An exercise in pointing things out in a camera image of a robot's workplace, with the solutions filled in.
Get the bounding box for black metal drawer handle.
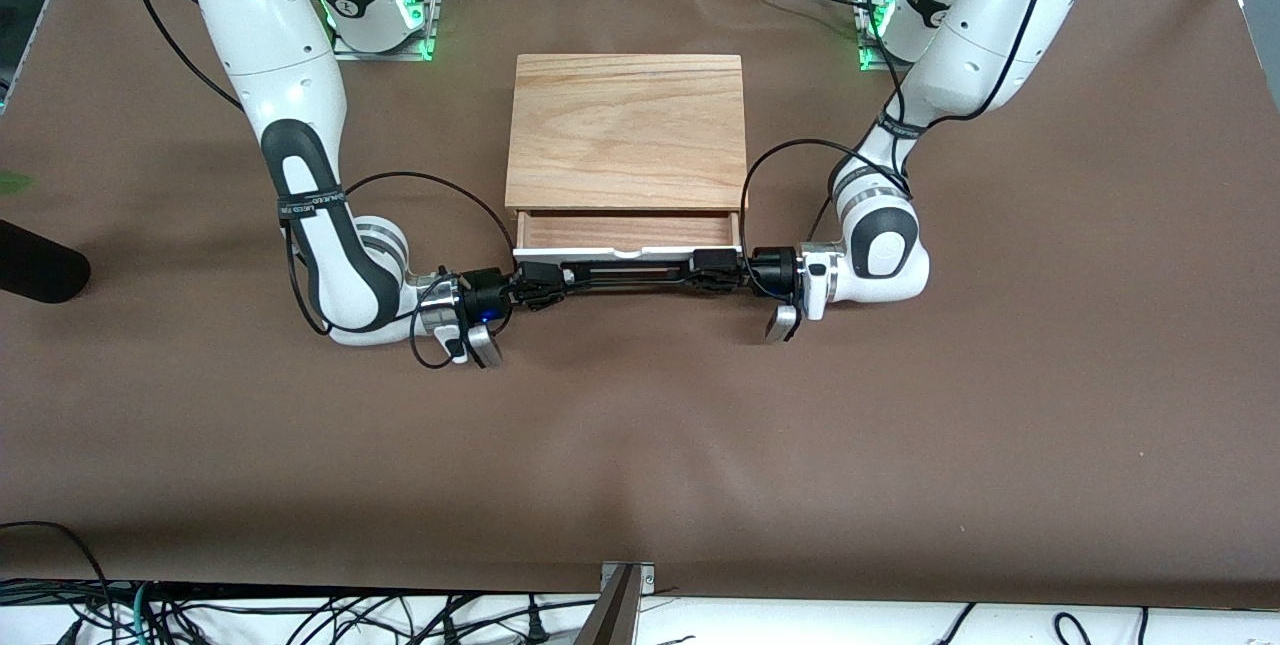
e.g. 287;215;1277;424
560;260;701;291

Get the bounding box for white-fronted wooden drawer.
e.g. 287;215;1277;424
511;209;744;262

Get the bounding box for light wooden drawer cabinet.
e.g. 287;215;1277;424
504;53;750;217

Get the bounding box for brown table cover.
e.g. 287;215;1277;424
0;0;1280;611

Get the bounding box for black round-ended cylinder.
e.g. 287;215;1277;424
0;219;92;305

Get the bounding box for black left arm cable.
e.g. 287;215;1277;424
740;0;1076;244

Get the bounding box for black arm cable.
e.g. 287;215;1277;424
130;0;518;370
740;0;1076;244

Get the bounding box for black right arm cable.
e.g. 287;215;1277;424
130;0;518;370

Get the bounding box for aluminium arm base plate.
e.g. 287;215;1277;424
856;0;911;74
330;0;443;62

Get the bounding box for aluminium profile bracket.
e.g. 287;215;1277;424
572;561;657;645

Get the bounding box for black looping floor cable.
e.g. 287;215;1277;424
0;520;117;645

